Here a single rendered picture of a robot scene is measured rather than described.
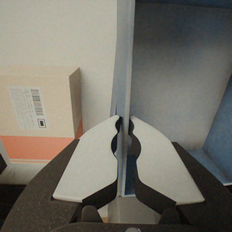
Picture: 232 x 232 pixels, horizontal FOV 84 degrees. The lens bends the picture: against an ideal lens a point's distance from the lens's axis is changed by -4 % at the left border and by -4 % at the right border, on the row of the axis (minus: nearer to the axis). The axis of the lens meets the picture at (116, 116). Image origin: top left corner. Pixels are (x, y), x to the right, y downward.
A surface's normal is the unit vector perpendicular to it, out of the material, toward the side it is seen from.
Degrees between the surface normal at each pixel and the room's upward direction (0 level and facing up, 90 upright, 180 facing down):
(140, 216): 90
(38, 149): 0
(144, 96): 1
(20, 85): 0
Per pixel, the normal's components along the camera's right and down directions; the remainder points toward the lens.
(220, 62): 0.08, 0.48
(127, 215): 0.11, -0.87
